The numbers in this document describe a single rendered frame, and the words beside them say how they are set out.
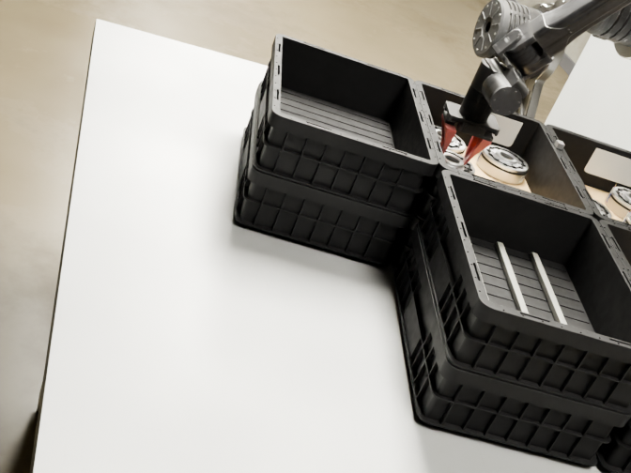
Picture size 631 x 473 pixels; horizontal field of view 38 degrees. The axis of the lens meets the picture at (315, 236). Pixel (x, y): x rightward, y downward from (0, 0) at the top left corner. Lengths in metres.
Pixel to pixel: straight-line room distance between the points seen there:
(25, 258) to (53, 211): 0.26
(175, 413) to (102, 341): 0.15
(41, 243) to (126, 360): 1.43
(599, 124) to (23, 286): 2.79
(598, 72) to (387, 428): 3.35
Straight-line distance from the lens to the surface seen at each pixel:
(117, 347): 1.29
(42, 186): 2.94
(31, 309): 2.45
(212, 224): 1.61
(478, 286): 1.28
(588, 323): 1.57
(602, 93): 4.45
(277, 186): 1.58
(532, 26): 1.72
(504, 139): 2.01
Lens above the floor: 1.52
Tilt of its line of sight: 29 degrees down
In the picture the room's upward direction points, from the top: 23 degrees clockwise
